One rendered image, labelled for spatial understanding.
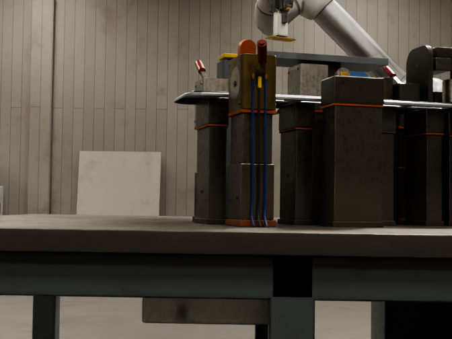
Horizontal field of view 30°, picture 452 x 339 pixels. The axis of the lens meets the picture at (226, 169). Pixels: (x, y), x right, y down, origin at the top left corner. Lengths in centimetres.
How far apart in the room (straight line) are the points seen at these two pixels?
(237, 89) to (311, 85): 44
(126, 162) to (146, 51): 153
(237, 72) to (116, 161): 945
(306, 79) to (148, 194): 896
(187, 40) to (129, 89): 102
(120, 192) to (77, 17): 246
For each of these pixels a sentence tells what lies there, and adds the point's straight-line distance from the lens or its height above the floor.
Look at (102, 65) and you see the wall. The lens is 1154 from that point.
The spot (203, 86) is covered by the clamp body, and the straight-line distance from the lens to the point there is 211.
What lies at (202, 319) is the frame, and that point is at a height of 51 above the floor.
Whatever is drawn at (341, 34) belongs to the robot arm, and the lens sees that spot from 298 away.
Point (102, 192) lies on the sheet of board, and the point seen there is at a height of 87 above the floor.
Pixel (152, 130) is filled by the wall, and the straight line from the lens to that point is 1134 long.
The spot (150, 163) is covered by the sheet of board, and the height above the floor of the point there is 126.
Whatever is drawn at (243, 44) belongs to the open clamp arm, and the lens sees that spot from 186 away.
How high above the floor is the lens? 75
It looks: 2 degrees up
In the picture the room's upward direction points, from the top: 1 degrees clockwise
